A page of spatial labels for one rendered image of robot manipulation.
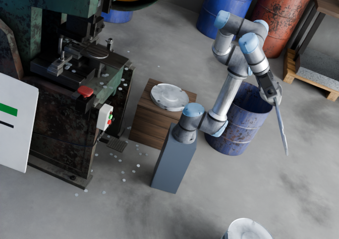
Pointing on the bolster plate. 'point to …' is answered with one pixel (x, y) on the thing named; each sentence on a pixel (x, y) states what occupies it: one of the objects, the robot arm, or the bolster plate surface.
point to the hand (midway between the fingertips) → (276, 104)
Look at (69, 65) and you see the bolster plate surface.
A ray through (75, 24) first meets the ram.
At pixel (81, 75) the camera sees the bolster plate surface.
